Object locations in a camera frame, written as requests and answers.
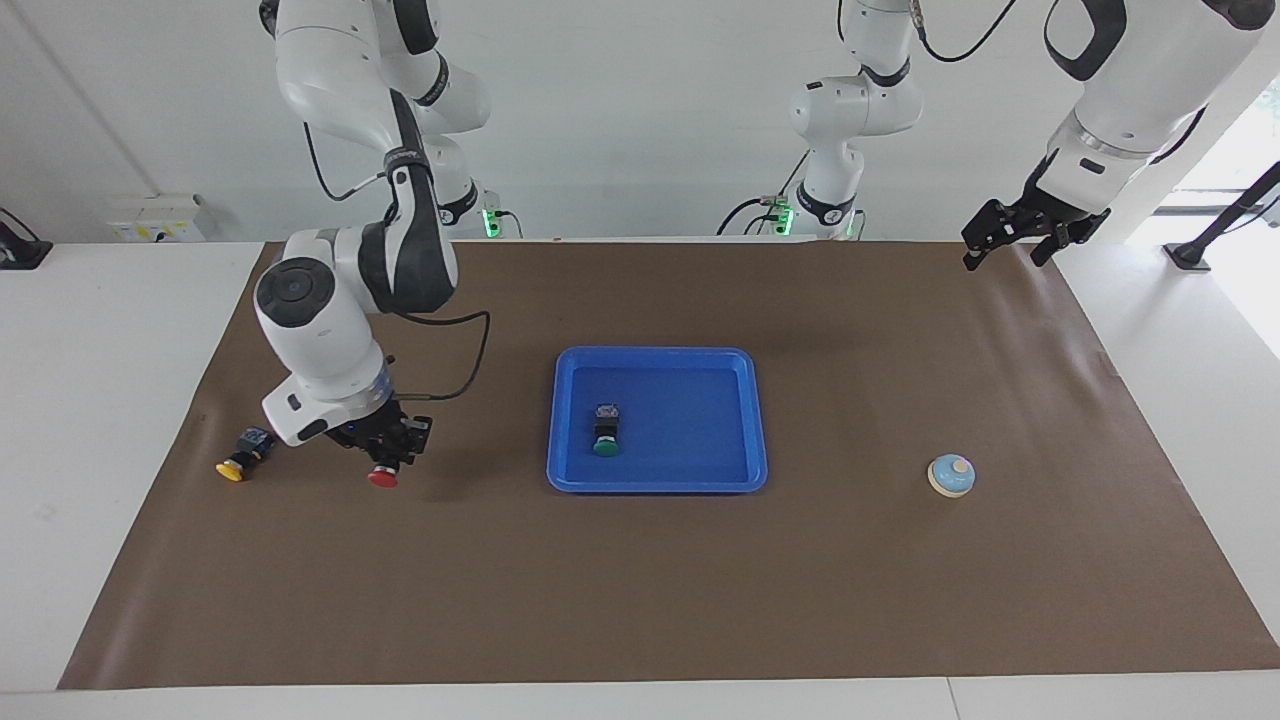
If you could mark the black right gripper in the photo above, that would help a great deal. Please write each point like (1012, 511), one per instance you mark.
(395, 430)

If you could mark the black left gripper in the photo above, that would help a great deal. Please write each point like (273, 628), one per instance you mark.
(1060, 212)

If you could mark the red mushroom push button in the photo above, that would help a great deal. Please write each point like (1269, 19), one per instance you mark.
(383, 478)

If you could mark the yellow mushroom push button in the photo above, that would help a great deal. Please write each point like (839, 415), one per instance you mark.
(236, 466)

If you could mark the green mushroom push button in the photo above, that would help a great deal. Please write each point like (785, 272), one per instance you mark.
(606, 438)

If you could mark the light blue call bell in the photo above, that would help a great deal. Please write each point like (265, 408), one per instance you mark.
(951, 477)

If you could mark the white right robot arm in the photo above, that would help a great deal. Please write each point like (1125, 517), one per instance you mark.
(320, 340)

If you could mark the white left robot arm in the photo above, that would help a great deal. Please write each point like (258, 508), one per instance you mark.
(1140, 80)

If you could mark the blue plastic tray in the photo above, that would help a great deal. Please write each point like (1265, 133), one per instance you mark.
(690, 420)

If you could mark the black stand with long pole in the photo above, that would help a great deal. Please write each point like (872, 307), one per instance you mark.
(1190, 255)

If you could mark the brown table mat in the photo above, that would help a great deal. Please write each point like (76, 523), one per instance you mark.
(700, 580)

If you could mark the black stand with flat base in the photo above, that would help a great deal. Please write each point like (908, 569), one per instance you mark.
(22, 255)

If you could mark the white wall outlet box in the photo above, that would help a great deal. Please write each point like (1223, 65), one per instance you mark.
(155, 220)

